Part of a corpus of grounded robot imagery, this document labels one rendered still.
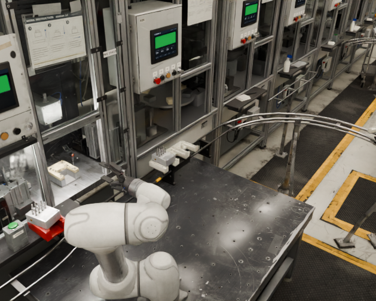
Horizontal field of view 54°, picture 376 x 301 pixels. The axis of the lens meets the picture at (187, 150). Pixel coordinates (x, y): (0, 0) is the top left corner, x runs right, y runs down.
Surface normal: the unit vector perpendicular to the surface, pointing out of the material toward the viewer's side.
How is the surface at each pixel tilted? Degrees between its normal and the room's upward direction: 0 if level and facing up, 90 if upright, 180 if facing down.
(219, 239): 0
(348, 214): 0
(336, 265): 0
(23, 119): 90
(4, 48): 90
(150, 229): 61
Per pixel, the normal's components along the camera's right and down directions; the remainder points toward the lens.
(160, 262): 0.12, -0.86
